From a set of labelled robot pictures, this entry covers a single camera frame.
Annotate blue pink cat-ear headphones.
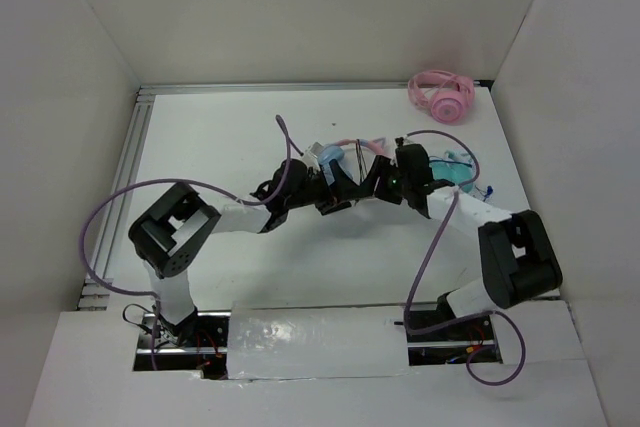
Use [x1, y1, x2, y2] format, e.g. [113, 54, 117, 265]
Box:
[318, 137, 386, 181]

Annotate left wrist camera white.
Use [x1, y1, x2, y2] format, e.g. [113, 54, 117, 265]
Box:
[301, 142, 325, 169]

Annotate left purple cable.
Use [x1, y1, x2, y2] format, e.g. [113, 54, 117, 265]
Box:
[79, 114, 306, 371]

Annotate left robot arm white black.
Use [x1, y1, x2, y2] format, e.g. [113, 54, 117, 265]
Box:
[128, 160, 377, 346]

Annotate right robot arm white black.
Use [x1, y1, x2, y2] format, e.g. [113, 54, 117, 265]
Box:
[362, 143, 563, 339]

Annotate teal white cat-ear headphones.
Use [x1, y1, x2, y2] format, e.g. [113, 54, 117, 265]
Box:
[429, 150, 494, 202]

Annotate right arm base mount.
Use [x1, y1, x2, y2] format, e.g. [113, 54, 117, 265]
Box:
[389, 313, 501, 367]

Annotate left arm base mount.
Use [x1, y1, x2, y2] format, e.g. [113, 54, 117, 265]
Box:
[122, 303, 230, 380]

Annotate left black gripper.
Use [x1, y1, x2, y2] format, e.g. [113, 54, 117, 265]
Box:
[285, 158, 368, 215]

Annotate white sheet over base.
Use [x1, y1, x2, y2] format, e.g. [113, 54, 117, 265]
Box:
[227, 306, 409, 380]

